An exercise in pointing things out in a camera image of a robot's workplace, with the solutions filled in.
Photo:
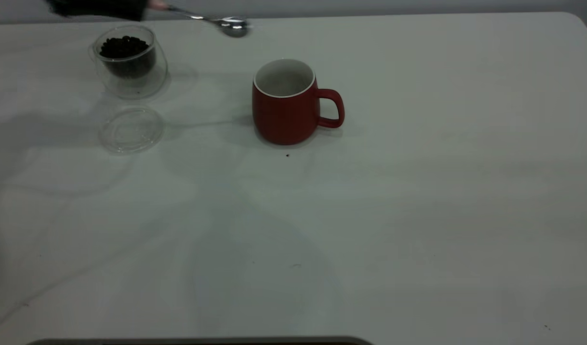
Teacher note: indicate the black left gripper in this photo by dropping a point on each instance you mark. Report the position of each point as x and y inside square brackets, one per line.
[101, 7]

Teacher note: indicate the red ceramic mug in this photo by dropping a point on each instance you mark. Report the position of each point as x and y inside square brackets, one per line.
[283, 120]

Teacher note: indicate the dark coffee beans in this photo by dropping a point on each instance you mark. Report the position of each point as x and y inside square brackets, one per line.
[124, 48]

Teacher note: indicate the clear glass lid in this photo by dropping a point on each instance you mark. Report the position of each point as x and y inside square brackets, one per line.
[130, 132]

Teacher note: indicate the clear glass jar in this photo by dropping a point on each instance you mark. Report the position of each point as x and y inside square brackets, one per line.
[130, 81]

